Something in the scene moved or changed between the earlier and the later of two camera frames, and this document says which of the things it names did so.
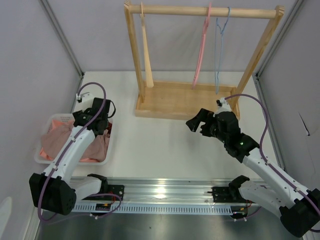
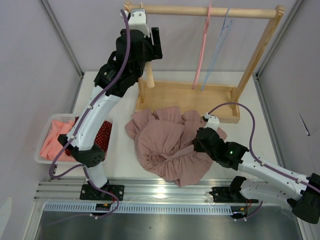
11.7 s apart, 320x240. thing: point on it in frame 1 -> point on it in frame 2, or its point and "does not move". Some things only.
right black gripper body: (211, 129) -> (198, 148)
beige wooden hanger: (150, 78) does not move
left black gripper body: (77, 113) -> (148, 56)
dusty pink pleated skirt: (54, 142) -> (164, 141)
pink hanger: (204, 28) does not move
